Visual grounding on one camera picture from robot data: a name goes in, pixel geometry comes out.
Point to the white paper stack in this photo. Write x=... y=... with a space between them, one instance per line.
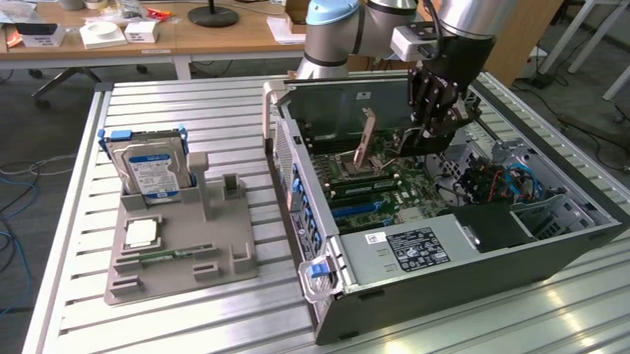
x=286 y=33

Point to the wooden desk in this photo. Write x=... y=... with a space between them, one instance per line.
x=222 y=35

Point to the silver drive cage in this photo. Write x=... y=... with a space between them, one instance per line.
x=463 y=158

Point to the white table frame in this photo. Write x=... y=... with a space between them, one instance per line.
x=548 y=60

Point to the orange booklet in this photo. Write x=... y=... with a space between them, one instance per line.
x=13 y=40

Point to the white tape roll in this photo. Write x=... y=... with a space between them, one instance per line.
x=95 y=3

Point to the red packet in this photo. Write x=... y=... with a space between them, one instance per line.
x=160 y=14

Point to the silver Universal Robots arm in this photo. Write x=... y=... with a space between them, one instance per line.
x=334 y=33

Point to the open dark PC case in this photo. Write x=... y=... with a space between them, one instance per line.
x=444 y=295

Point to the grey parts rack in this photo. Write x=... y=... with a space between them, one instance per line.
x=188 y=232

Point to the silver chipset heatsink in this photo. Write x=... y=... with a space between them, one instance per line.
x=409 y=216

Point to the black office chair base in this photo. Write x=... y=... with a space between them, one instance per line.
x=65 y=79

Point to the white labelled cardboard box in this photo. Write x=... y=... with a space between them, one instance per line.
x=141 y=33

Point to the wooden cabinet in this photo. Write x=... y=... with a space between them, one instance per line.
x=523 y=37

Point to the silver CPU chip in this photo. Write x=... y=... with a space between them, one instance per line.
x=142 y=234

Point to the CPU socket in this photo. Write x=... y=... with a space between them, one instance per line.
x=342 y=162

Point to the green Dell motherboard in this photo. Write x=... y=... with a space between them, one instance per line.
x=413 y=184

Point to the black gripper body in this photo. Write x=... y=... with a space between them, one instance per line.
x=465 y=59

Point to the white box with tape roll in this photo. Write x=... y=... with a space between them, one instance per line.
x=101 y=37

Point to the blue expansion slot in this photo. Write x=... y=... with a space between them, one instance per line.
x=354 y=211

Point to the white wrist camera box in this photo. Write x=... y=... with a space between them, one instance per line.
x=409 y=42

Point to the blue case latch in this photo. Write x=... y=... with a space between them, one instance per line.
x=316 y=271

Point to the black Nvidia graphics card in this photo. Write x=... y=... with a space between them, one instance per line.
x=429 y=144

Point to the metal socket cover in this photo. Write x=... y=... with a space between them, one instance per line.
x=386 y=160

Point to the black round lamp base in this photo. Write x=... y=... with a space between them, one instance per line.
x=213 y=17

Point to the hard disk in blue caddy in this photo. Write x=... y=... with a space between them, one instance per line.
x=148 y=173

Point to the white box with black lid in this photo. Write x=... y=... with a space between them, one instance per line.
x=42 y=38

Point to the silver disk bay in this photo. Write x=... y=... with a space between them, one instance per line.
x=556 y=217

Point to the grey cup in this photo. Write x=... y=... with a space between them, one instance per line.
x=71 y=4

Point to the grey power supply unit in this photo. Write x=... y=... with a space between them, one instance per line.
x=365 y=258

